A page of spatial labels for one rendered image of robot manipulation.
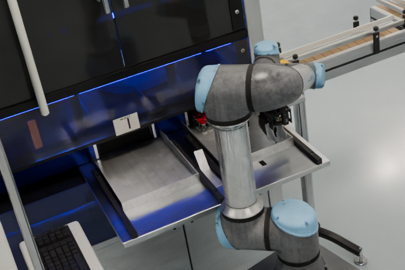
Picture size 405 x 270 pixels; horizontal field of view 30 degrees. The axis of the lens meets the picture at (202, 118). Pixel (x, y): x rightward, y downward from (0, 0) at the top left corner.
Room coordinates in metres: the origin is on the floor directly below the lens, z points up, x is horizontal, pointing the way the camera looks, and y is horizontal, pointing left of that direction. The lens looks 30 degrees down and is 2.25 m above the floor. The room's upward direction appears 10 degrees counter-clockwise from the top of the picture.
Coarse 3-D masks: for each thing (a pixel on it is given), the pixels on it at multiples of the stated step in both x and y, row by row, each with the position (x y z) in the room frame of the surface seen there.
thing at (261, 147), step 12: (252, 120) 2.28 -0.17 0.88; (192, 132) 2.21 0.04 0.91; (252, 132) 2.20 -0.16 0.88; (204, 144) 2.18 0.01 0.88; (252, 144) 2.12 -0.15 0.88; (264, 144) 2.11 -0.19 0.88; (276, 144) 2.05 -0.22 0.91; (288, 144) 2.07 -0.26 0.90; (216, 156) 2.09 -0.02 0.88; (252, 156) 2.02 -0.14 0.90; (264, 156) 2.04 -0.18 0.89
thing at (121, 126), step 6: (132, 114) 2.17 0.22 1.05; (114, 120) 2.15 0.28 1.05; (120, 120) 2.16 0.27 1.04; (126, 120) 2.16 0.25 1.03; (132, 120) 2.17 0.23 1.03; (138, 120) 2.18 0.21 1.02; (114, 126) 2.15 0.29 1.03; (120, 126) 2.15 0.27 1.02; (126, 126) 2.16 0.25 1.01; (132, 126) 2.17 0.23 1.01; (138, 126) 2.17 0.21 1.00; (120, 132) 2.15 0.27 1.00; (126, 132) 2.16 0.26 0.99
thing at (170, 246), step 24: (264, 192) 2.31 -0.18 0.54; (120, 240) 2.13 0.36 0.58; (144, 240) 2.15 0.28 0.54; (168, 240) 2.18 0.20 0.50; (192, 240) 2.21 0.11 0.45; (216, 240) 2.24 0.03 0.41; (120, 264) 2.12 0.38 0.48; (144, 264) 2.14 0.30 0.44; (168, 264) 2.17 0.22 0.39; (192, 264) 2.20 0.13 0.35; (216, 264) 2.24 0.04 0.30; (240, 264) 2.27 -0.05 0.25
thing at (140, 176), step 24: (144, 144) 2.24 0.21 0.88; (168, 144) 2.20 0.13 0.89; (96, 168) 2.14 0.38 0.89; (120, 168) 2.12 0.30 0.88; (144, 168) 2.09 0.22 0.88; (168, 168) 2.07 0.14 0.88; (192, 168) 2.00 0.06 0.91; (120, 192) 1.98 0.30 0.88; (144, 192) 1.96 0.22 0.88; (168, 192) 1.92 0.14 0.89
